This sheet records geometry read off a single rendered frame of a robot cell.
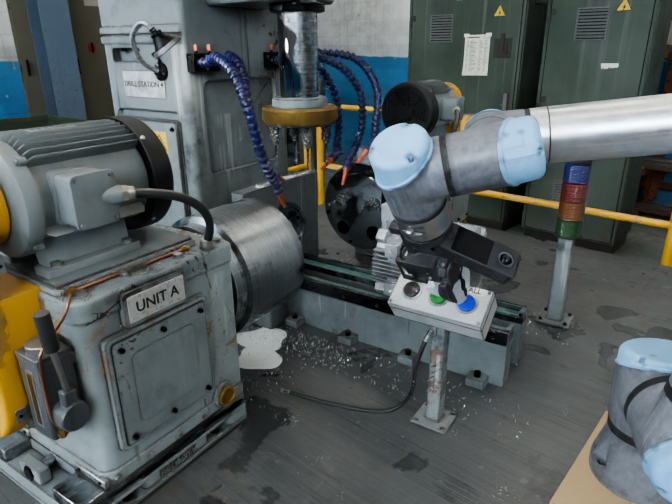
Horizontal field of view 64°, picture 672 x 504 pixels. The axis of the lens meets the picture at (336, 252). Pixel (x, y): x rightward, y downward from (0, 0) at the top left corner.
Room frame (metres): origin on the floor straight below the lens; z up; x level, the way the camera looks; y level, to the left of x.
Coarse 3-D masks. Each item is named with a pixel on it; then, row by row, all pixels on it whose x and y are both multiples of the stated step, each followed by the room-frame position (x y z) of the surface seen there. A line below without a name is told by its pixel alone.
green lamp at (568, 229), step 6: (558, 222) 1.24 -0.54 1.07; (564, 222) 1.22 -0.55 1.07; (570, 222) 1.21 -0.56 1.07; (576, 222) 1.21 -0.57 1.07; (582, 222) 1.22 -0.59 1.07; (558, 228) 1.23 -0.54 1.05; (564, 228) 1.22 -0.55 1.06; (570, 228) 1.21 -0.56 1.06; (576, 228) 1.21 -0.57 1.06; (558, 234) 1.23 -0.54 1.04; (564, 234) 1.22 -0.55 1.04; (570, 234) 1.21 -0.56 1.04; (576, 234) 1.21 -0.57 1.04
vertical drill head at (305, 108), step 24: (312, 0) 1.29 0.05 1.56; (288, 24) 1.27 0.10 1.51; (312, 24) 1.29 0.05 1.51; (288, 48) 1.27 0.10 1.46; (312, 48) 1.28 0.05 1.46; (288, 72) 1.27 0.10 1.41; (312, 72) 1.28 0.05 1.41; (288, 96) 1.28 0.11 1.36; (312, 96) 1.28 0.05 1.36; (264, 120) 1.27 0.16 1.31; (288, 120) 1.23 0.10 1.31; (312, 120) 1.23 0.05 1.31
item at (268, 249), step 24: (192, 216) 0.99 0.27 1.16; (216, 216) 0.99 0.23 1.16; (240, 216) 1.01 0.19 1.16; (264, 216) 1.04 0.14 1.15; (240, 240) 0.94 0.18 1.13; (264, 240) 0.98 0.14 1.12; (288, 240) 1.02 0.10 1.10; (240, 264) 0.92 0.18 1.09; (264, 264) 0.95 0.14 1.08; (288, 264) 1.00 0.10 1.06; (240, 288) 0.90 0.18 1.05; (264, 288) 0.94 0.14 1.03; (288, 288) 1.00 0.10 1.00; (240, 312) 0.91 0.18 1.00; (264, 312) 0.96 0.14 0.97
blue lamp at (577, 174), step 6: (564, 168) 1.25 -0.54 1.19; (570, 168) 1.23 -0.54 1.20; (576, 168) 1.22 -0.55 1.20; (582, 168) 1.21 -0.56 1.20; (588, 168) 1.22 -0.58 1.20; (564, 174) 1.24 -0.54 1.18; (570, 174) 1.22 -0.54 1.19; (576, 174) 1.21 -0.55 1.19; (582, 174) 1.21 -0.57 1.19; (588, 174) 1.22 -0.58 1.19; (564, 180) 1.24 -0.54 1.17; (570, 180) 1.22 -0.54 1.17; (576, 180) 1.21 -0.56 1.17; (582, 180) 1.21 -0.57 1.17; (588, 180) 1.22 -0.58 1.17
